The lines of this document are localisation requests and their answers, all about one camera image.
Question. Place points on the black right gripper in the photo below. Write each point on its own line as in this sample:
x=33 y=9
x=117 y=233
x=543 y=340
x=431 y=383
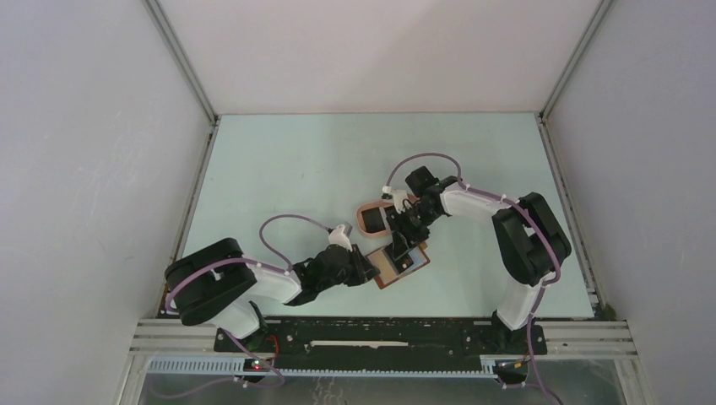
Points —
x=404 y=241

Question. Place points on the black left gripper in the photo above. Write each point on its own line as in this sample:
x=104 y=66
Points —
x=362 y=269

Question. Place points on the pink oval plastic tray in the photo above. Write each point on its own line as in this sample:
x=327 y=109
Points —
x=392 y=218

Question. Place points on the brown leather card holder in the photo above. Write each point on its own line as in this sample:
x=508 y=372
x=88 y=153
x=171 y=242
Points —
x=391 y=270

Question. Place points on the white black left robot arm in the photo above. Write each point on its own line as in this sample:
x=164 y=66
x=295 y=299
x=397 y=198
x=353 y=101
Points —
x=218 y=284

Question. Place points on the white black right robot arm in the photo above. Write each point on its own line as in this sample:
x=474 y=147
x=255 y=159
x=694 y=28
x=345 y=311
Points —
x=531 y=241

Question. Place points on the black card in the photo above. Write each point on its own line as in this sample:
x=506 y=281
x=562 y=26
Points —
x=374 y=220

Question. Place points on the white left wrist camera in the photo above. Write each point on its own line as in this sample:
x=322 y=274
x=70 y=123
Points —
x=340 y=236

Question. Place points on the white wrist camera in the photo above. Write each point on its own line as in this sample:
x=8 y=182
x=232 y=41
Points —
x=399 y=198
x=340 y=236

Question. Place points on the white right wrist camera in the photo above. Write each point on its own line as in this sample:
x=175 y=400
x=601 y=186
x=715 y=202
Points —
x=399 y=198

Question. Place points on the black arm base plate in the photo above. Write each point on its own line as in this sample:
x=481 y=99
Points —
x=390 y=344

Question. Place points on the aluminium frame rail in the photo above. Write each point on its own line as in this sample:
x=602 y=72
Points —
x=167 y=346

